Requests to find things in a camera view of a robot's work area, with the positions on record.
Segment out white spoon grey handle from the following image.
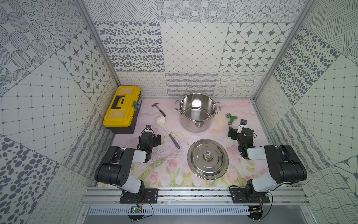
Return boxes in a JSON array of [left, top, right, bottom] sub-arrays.
[[156, 116, 180, 149]]

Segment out stainless steel pot lid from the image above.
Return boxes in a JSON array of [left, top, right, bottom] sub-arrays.
[[187, 139, 229, 180]]

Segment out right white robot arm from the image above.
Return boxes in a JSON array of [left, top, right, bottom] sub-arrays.
[[227, 127, 307, 204]]

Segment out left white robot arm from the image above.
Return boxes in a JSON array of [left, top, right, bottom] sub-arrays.
[[94, 131, 161, 204]]

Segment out floral pink table mat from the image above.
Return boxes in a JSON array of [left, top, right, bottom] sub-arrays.
[[112, 99, 268, 187]]

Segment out yellow black toolbox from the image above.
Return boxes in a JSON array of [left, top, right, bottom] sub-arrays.
[[103, 86, 142, 134]]

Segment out small black hammer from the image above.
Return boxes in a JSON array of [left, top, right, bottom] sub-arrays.
[[152, 103, 167, 117]]

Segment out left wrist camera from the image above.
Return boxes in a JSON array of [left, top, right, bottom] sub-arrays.
[[144, 125, 154, 134]]

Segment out green hose nozzle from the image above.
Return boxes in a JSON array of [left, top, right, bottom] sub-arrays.
[[226, 113, 238, 126]]

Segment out aluminium mounting rail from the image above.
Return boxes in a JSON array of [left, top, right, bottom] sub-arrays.
[[79, 187, 310, 217]]

